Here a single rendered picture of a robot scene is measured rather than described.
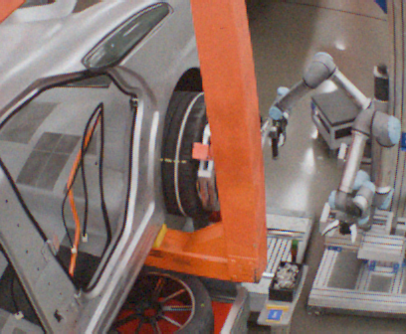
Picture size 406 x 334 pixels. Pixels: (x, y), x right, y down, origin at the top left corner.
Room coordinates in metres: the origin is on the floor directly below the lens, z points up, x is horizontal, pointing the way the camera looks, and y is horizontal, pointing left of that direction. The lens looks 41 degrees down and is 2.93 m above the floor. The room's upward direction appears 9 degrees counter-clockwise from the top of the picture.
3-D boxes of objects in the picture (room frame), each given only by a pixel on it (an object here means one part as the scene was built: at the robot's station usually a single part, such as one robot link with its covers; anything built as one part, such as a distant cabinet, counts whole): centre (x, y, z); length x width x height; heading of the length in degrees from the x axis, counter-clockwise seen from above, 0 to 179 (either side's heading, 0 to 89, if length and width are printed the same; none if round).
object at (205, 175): (2.47, -0.11, 0.85); 0.54 x 0.07 x 0.54; 156
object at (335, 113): (3.50, -1.09, 0.17); 0.43 x 0.36 x 0.34; 10
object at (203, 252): (2.08, 0.16, 0.69); 0.52 x 0.17 x 0.35; 66
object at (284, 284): (1.82, -0.33, 0.51); 0.20 x 0.14 x 0.13; 154
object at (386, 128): (1.85, -0.84, 1.19); 0.15 x 0.12 x 0.55; 49
